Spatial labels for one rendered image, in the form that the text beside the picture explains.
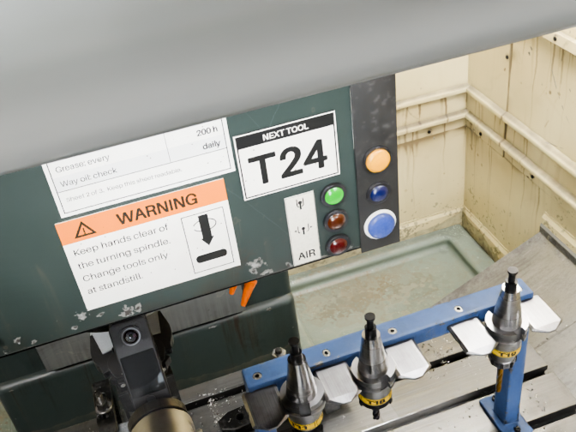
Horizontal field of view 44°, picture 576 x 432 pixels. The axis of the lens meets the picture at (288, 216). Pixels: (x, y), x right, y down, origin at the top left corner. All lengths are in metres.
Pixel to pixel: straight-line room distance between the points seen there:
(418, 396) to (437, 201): 0.91
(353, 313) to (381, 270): 0.20
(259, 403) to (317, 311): 1.05
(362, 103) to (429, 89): 1.34
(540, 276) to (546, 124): 0.36
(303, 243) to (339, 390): 0.37
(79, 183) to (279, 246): 0.21
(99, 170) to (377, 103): 0.26
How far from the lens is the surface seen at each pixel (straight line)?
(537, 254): 1.88
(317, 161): 0.69
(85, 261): 0.69
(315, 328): 2.03
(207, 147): 0.64
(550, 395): 1.48
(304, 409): 1.04
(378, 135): 0.70
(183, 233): 0.69
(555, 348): 1.72
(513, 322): 1.12
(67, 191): 0.65
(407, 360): 1.09
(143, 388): 0.88
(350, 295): 2.12
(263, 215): 0.70
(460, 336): 1.12
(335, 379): 1.07
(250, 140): 0.65
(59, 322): 0.73
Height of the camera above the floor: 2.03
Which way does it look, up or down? 36 degrees down
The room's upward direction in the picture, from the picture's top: 8 degrees counter-clockwise
